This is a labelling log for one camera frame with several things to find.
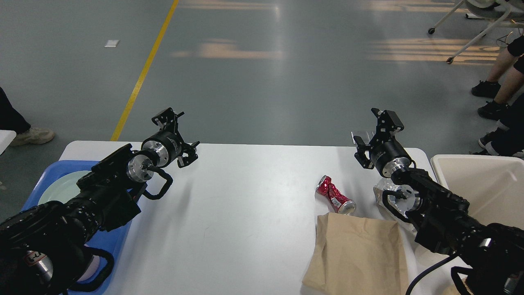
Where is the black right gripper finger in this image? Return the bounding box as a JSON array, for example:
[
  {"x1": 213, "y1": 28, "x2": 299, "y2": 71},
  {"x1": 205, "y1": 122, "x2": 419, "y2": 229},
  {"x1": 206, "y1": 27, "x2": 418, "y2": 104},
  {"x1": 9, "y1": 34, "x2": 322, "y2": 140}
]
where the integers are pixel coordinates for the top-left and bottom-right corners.
[
  {"x1": 371, "y1": 108, "x2": 404, "y2": 145},
  {"x1": 353, "y1": 136, "x2": 374, "y2": 169}
]

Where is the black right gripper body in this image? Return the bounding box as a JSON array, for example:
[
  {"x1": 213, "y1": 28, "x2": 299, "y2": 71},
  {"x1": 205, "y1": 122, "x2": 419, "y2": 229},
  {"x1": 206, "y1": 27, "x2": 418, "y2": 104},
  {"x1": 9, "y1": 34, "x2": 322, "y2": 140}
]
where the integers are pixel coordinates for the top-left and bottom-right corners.
[{"x1": 369, "y1": 139, "x2": 413, "y2": 179}]

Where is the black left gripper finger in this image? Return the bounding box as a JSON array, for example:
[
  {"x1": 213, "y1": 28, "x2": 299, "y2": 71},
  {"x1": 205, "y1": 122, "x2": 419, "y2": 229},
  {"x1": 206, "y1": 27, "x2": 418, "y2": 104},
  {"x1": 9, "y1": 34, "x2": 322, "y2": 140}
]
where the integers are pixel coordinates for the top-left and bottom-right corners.
[
  {"x1": 151, "y1": 108, "x2": 185, "y2": 133},
  {"x1": 177, "y1": 141, "x2": 200, "y2": 168}
]

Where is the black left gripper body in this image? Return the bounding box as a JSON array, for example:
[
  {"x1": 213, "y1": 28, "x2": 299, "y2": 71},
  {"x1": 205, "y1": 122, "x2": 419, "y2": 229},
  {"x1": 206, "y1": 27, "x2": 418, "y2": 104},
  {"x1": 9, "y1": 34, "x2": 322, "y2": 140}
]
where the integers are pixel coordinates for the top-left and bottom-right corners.
[{"x1": 142, "y1": 131, "x2": 185, "y2": 168}]

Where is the clear plastic wrapper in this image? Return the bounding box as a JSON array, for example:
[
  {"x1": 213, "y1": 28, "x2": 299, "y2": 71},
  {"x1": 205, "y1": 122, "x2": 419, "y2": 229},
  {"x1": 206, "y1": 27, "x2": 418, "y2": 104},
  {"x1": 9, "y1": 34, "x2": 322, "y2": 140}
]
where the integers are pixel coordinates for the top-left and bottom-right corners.
[{"x1": 373, "y1": 179, "x2": 421, "y2": 236}]

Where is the green plate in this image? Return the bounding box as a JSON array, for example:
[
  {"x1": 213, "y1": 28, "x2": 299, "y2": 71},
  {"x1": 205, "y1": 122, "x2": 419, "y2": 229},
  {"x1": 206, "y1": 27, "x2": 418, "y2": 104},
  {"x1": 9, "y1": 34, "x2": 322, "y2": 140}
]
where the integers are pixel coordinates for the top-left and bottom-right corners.
[{"x1": 38, "y1": 170, "x2": 89, "y2": 205}]

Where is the pink mug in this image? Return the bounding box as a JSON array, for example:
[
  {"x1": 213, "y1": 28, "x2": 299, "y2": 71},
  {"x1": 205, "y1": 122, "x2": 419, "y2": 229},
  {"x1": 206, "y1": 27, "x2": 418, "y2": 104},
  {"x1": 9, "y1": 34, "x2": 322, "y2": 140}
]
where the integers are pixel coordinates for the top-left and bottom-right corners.
[{"x1": 77, "y1": 255, "x2": 100, "y2": 283}]

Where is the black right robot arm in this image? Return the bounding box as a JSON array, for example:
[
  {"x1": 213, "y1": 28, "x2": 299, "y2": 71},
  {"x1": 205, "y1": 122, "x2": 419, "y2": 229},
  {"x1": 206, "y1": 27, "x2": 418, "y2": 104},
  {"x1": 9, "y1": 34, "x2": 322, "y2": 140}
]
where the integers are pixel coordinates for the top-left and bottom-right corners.
[{"x1": 353, "y1": 108, "x2": 524, "y2": 295}]

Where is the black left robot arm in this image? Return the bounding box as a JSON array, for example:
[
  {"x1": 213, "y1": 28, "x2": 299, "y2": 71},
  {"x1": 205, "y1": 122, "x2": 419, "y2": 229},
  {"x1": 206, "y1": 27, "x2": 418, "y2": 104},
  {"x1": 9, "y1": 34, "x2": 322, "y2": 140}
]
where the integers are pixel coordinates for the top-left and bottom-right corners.
[{"x1": 0, "y1": 108, "x2": 199, "y2": 295}]

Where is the crushed red soda can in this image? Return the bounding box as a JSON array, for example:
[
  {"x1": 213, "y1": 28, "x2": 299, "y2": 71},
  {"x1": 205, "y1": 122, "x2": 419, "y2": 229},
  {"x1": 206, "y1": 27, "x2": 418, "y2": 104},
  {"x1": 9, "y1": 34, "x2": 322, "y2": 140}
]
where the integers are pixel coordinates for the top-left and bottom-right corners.
[{"x1": 316, "y1": 175, "x2": 356, "y2": 215}]

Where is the brown paper bag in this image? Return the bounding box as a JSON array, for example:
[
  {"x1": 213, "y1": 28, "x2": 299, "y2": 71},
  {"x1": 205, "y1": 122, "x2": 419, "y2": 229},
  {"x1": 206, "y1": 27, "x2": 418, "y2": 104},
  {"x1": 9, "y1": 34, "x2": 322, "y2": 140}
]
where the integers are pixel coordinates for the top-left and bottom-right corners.
[{"x1": 303, "y1": 213, "x2": 409, "y2": 295}]

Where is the beige plastic bin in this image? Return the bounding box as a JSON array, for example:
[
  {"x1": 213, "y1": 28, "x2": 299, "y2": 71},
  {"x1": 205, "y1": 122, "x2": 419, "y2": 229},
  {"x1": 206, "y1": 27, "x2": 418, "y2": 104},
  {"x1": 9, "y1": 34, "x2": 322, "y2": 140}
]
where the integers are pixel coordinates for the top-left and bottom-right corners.
[{"x1": 431, "y1": 154, "x2": 524, "y2": 229}]

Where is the blue plastic tray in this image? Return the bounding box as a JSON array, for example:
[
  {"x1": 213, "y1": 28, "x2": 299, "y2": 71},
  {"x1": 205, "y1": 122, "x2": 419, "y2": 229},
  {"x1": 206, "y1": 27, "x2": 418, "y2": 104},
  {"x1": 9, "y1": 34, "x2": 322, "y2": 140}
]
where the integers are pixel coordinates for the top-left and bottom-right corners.
[{"x1": 6, "y1": 155, "x2": 151, "y2": 295}]

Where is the person in dark jeans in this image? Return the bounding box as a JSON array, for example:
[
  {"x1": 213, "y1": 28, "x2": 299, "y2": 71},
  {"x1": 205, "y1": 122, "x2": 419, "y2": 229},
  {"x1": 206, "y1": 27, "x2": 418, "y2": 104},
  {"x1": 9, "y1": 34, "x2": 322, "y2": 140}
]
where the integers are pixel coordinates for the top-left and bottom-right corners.
[{"x1": 473, "y1": 95, "x2": 524, "y2": 159}]

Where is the person in white shirt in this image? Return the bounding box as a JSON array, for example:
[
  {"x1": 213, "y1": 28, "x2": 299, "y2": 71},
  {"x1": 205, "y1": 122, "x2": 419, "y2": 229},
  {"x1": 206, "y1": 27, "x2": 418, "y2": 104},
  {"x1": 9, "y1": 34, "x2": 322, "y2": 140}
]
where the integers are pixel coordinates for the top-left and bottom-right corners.
[{"x1": 470, "y1": 35, "x2": 524, "y2": 120}]

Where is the person at left edge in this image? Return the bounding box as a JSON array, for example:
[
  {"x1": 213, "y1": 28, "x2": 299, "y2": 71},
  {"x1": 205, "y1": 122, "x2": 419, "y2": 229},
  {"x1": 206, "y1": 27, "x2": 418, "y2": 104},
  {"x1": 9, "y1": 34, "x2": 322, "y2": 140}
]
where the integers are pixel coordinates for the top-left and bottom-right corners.
[{"x1": 0, "y1": 88, "x2": 55, "y2": 146}]

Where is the white side table corner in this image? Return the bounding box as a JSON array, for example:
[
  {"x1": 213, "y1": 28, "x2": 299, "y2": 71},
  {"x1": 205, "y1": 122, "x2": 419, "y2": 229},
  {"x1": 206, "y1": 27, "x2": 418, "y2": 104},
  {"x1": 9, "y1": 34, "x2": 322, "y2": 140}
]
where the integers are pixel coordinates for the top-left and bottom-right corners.
[{"x1": 0, "y1": 129, "x2": 16, "y2": 155}]

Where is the white chair frame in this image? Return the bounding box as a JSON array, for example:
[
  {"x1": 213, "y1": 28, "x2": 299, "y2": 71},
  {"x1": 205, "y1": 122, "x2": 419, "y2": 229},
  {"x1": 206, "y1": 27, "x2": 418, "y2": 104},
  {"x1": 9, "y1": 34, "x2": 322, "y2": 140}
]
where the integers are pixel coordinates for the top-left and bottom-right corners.
[{"x1": 427, "y1": 0, "x2": 520, "y2": 65}]

